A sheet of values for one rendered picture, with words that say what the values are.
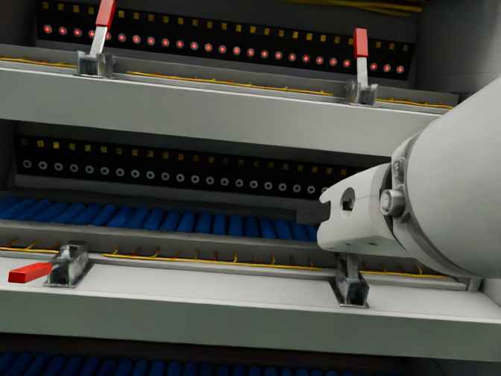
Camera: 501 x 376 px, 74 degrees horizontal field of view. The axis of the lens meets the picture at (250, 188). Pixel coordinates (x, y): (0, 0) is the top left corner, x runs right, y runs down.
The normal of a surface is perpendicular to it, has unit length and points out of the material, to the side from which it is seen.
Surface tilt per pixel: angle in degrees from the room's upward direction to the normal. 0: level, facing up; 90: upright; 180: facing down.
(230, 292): 23
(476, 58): 90
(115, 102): 113
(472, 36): 90
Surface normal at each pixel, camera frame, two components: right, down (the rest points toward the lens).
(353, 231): -0.92, 0.26
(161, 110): 0.04, 0.29
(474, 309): 0.11, -0.95
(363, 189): -0.94, -0.25
